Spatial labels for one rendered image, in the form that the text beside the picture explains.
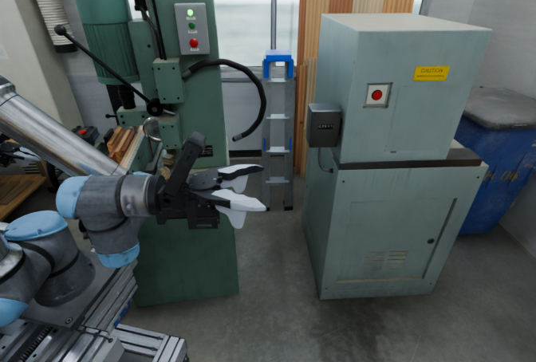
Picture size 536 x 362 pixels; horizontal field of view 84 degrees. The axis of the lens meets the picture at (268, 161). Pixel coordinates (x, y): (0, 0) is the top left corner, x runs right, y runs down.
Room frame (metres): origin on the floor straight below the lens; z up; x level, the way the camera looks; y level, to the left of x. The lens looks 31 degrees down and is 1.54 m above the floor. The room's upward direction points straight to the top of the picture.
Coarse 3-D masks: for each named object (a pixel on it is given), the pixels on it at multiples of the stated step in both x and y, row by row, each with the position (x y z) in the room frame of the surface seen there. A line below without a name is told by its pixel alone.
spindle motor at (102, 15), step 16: (80, 0) 1.15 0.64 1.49; (96, 0) 1.14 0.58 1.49; (112, 0) 1.17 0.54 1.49; (80, 16) 1.17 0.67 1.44; (96, 16) 1.14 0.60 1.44; (112, 16) 1.16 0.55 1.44; (128, 16) 1.21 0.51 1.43; (96, 32) 1.14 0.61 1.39; (112, 32) 1.15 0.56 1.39; (128, 32) 1.20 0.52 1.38; (96, 48) 1.15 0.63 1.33; (112, 48) 1.15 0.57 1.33; (128, 48) 1.18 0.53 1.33; (96, 64) 1.16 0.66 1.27; (112, 64) 1.14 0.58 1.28; (128, 64) 1.17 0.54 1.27; (112, 80) 1.14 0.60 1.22; (128, 80) 1.16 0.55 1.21
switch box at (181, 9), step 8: (176, 8) 1.10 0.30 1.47; (184, 8) 1.10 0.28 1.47; (192, 8) 1.10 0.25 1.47; (200, 8) 1.11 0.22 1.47; (176, 16) 1.10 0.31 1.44; (184, 16) 1.10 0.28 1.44; (192, 16) 1.10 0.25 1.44; (200, 16) 1.11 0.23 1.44; (184, 24) 1.10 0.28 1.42; (200, 24) 1.11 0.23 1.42; (184, 32) 1.10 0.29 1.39; (200, 32) 1.11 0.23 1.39; (184, 40) 1.10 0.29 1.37; (200, 40) 1.11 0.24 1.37; (208, 40) 1.14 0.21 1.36; (184, 48) 1.10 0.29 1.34; (200, 48) 1.11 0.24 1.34; (208, 48) 1.11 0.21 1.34
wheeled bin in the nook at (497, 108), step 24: (480, 96) 1.68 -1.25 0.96; (504, 96) 1.68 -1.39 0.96; (528, 96) 1.71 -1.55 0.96; (480, 120) 1.42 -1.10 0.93; (504, 120) 1.37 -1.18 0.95; (528, 120) 1.38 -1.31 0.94; (480, 144) 1.42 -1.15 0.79; (504, 144) 1.41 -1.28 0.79; (528, 144) 1.43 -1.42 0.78; (504, 168) 1.43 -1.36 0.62; (528, 168) 1.45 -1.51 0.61; (480, 192) 1.44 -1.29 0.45; (504, 192) 1.46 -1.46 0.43; (480, 216) 1.47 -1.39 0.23
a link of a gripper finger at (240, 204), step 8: (216, 192) 0.39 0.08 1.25; (224, 192) 0.39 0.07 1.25; (232, 192) 0.39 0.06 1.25; (232, 200) 0.36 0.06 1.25; (240, 200) 0.36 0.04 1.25; (248, 200) 0.36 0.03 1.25; (256, 200) 0.36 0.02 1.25; (216, 208) 0.39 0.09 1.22; (224, 208) 0.38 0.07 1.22; (232, 208) 0.36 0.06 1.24; (240, 208) 0.36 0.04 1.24; (248, 208) 0.36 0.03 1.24; (256, 208) 0.35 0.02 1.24; (264, 208) 0.36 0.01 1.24; (232, 216) 0.37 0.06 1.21; (240, 216) 0.36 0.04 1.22; (232, 224) 0.37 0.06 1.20; (240, 224) 0.36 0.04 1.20
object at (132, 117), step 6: (120, 108) 1.22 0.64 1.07; (132, 108) 1.22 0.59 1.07; (138, 108) 1.22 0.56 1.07; (144, 108) 1.22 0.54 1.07; (120, 114) 1.19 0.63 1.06; (126, 114) 1.19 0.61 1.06; (132, 114) 1.19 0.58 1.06; (138, 114) 1.20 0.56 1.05; (144, 114) 1.20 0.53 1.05; (120, 120) 1.18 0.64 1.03; (126, 120) 1.19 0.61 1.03; (132, 120) 1.19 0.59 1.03; (138, 120) 1.20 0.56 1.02; (120, 126) 1.18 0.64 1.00; (126, 126) 1.19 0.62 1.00; (132, 126) 1.22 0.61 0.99
